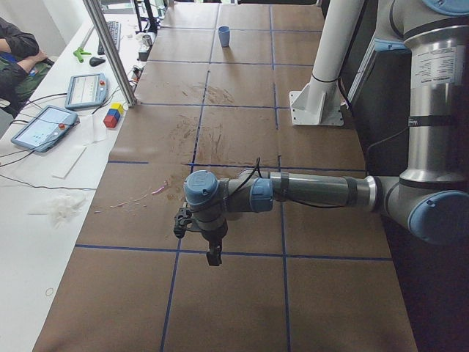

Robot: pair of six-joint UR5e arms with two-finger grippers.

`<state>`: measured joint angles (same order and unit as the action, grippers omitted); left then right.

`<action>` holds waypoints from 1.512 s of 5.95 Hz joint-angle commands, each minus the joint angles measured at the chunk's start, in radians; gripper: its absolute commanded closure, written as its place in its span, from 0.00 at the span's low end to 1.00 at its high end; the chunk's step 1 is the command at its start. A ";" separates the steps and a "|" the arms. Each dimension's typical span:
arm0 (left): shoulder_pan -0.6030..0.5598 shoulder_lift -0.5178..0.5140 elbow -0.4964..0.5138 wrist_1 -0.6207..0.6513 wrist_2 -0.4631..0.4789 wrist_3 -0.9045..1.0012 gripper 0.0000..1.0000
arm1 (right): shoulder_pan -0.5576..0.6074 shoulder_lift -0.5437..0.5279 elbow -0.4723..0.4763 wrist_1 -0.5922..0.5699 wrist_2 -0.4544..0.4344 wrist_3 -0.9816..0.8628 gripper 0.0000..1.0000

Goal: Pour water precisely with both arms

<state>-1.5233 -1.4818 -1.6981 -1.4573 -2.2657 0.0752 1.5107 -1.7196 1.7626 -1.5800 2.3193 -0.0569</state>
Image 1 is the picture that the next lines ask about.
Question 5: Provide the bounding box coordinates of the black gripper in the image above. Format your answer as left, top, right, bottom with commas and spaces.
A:
199, 219, 227, 266

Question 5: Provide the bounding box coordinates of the light blue plastic cup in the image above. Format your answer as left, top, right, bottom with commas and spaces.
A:
218, 26, 230, 48

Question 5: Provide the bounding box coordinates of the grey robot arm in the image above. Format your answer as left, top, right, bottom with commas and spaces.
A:
174, 1, 468, 266

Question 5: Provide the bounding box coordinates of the crumpled white tissue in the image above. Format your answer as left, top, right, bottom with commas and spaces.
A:
27, 192, 86, 228

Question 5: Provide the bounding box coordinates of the white flat strip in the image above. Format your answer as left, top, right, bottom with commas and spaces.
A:
51, 145, 87, 179

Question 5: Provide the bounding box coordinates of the brown paper table cover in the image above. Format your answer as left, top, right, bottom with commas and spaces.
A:
34, 4, 416, 351

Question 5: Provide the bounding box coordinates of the coloured cube stack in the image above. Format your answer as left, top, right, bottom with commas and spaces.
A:
103, 103, 125, 128

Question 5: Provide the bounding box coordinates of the far teach pendant tablet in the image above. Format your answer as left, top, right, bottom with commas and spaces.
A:
64, 73, 108, 111

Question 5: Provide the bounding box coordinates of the teach pendant tablet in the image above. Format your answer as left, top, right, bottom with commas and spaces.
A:
11, 106, 78, 153
64, 73, 108, 111

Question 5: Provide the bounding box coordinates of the near teach pendant tablet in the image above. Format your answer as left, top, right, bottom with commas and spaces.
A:
11, 106, 78, 153

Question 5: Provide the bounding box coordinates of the small metal cylinder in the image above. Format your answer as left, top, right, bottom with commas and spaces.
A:
141, 34, 153, 47

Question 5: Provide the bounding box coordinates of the black computer mouse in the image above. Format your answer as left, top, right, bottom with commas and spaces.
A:
89, 56, 106, 67

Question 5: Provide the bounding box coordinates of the black computer keyboard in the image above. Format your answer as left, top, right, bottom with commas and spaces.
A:
97, 21, 122, 56

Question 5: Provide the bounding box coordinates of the seated person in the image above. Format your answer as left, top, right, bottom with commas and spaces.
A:
1, 19, 53, 117

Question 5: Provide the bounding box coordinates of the black camera cable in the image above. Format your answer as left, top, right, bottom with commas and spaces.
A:
190, 157, 349, 213

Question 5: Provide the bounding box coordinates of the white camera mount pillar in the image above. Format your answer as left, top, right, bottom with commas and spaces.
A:
289, 0, 364, 126

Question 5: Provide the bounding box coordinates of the green handled tool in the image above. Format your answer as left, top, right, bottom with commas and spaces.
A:
73, 26, 95, 63

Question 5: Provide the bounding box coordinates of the aluminium frame post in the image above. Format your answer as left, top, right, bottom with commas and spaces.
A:
83, 0, 137, 107

